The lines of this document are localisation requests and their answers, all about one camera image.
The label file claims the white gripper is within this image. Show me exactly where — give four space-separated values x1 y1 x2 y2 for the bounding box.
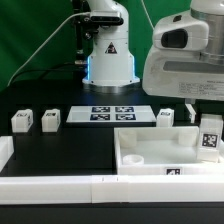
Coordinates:
142 47 224 124

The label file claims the white square tabletop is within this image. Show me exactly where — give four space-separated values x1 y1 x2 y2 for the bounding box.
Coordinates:
114 126 224 175

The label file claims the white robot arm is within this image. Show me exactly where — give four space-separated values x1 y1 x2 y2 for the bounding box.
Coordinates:
83 0 224 101

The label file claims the white tag plate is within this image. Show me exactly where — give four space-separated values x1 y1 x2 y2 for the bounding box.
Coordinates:
67 106 156 123

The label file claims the white U-shaped fence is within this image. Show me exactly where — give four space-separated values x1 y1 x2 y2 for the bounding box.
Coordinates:
0 134 224 205

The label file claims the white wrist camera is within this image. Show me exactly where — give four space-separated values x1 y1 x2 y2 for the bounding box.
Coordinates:
153 11 209 52

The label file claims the black camera on base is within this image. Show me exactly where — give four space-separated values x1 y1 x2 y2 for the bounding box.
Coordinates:
90 11 123 26

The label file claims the white cable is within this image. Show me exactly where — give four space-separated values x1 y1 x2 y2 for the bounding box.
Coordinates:
6 11 92 88

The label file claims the black cable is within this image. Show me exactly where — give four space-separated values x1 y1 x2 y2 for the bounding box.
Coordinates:
13 63 88 84

